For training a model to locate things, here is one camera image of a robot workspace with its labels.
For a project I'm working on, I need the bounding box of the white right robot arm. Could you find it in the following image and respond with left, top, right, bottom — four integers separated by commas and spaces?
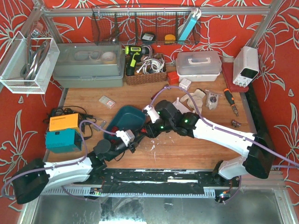
143, 100, 274, 180

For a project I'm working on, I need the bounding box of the teal electronics box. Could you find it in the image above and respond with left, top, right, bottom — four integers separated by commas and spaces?
45, 128, 82, 154

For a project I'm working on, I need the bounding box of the white cube power socket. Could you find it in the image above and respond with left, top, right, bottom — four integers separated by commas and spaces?
179, 78, 192, 91

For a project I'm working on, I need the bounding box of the white peg base plate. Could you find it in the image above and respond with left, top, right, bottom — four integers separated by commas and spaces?
172, 97, 191, 114

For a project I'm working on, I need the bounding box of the green yellow cordless drill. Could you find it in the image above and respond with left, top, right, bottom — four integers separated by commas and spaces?
124, 45, 150, 77

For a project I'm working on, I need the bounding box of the white plastic storage box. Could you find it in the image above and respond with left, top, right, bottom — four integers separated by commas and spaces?
176, 51, 222, 82

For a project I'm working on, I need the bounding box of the white coiled cable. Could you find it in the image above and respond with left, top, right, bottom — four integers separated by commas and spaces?
137, 58, 165, 75

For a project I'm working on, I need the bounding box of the woven wicker basket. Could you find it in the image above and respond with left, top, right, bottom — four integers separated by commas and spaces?
124, 53, 167, 85

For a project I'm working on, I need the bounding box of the blue white box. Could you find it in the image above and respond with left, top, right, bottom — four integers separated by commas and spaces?
178, 8, 202, 44

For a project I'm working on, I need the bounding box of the small clear packet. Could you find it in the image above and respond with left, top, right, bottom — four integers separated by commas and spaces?
99, 95, 116, 109

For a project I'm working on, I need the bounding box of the yellow tape measure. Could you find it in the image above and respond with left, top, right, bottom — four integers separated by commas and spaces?
164, 34, 176, 45

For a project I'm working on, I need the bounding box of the clear zip bag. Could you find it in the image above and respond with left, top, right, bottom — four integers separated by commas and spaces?
205, 90, 222, 110

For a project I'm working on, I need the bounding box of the beige work glove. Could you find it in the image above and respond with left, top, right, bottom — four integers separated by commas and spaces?
179, 89, 206, 112

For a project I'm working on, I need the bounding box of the teal plastic tray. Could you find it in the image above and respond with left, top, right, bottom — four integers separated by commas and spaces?
106, 105, 146, 134

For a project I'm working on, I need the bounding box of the metal corner bracket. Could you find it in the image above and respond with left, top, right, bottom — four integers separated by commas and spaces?
92, 118, 107, 132

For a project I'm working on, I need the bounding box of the white bench power supply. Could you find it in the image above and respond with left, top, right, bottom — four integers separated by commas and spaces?
233, 46, 259, 88

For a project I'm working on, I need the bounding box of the clear acrylic box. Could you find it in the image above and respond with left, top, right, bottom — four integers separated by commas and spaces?
0, 32, 60, 94

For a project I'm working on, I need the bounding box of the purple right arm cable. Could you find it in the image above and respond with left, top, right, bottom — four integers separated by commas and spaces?
149, 85, 299, 206

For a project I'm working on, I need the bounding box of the orange cube adapter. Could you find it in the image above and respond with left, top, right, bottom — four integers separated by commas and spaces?
167, 71, 179, 85

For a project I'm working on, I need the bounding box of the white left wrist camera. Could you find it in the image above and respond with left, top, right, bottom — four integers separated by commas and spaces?
116, 130, 135, 146

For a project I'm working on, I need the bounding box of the yellow electronics box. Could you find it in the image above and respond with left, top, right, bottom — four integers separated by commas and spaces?
49, 113, 83, 132

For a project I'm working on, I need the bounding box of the grey plastic storage bin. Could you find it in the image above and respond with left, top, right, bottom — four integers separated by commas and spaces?
53, 43, 125, 88

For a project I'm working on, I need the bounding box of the brass pipe fitting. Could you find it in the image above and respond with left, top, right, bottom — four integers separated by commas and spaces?
231, 119, 242, 128

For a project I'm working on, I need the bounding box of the black wire wall basket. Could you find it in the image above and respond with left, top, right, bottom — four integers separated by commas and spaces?
92, 4, 200, 45

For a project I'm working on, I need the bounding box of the orange black ratchet screwdriver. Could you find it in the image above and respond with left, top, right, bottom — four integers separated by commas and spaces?
224, 88, 239, 117

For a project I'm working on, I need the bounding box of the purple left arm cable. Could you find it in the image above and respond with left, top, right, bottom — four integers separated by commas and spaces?
0, 120, 120, 200

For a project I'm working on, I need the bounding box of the red plastic tool case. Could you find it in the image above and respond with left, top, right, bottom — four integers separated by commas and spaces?
221, 61, 249, 93

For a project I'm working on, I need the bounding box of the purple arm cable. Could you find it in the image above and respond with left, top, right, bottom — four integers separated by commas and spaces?
0, 120, 120, 200
149, 85, 299, 206

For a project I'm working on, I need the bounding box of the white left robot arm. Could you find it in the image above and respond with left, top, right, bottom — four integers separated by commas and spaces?
12, 133, 145, 204

